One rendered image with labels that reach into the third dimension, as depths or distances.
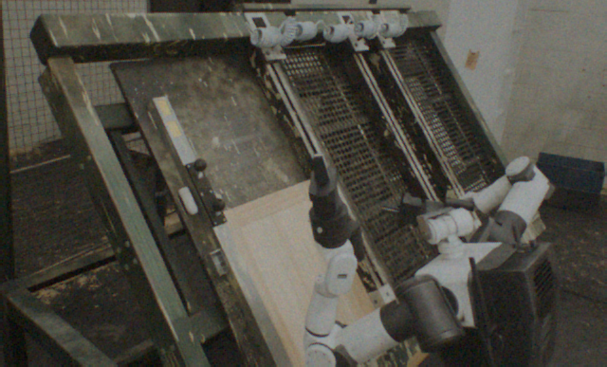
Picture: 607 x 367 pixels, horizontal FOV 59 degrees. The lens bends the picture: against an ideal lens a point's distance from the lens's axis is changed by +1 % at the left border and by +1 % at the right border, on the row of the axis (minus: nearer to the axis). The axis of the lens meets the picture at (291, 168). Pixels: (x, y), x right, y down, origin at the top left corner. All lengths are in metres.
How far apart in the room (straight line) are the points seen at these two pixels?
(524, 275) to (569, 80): 5.51
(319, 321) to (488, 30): 4.32
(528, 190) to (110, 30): 1.27
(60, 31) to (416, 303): 1.11
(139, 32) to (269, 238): 0.72
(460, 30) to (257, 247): 4.09
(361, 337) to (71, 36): 1.05
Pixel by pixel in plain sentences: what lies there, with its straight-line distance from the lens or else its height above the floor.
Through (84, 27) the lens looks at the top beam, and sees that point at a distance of 1.59.
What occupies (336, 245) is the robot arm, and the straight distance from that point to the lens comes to 1.20.
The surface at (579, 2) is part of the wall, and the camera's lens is 6.66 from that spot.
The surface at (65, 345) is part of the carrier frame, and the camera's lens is 2.04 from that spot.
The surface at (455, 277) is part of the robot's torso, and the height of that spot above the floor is 1.35.
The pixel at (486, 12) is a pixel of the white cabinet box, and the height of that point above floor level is 1.79.
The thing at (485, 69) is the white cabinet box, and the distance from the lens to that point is 5.39.
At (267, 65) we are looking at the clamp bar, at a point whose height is 1.69.
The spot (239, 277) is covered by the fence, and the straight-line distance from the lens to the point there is 1.54.
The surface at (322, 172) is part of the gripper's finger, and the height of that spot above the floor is 1.61.
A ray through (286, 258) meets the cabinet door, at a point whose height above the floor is 1.17.
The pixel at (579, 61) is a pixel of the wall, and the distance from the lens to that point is 6.68.
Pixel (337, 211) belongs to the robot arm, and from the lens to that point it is 1.15.
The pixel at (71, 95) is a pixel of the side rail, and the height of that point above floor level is 1.67.
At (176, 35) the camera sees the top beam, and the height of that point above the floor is 1.80.
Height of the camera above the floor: 1.99
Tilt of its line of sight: 19 degrees down
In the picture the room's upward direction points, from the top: 3 degrees clockwise
